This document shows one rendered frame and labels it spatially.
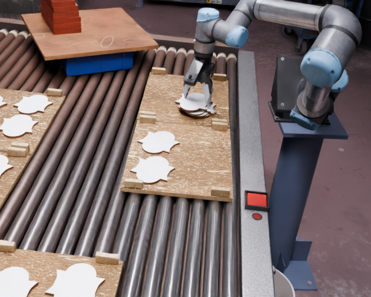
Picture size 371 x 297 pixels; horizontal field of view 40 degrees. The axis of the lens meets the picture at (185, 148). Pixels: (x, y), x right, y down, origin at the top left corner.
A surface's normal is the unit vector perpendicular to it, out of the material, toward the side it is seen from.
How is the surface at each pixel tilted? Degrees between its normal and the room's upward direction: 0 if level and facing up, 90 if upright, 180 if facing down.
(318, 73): 121
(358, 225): 0
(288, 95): 47
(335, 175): 0
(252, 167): 0
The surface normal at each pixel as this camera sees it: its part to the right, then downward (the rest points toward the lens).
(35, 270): 0.08, -0.83
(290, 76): 0.09, -0.16
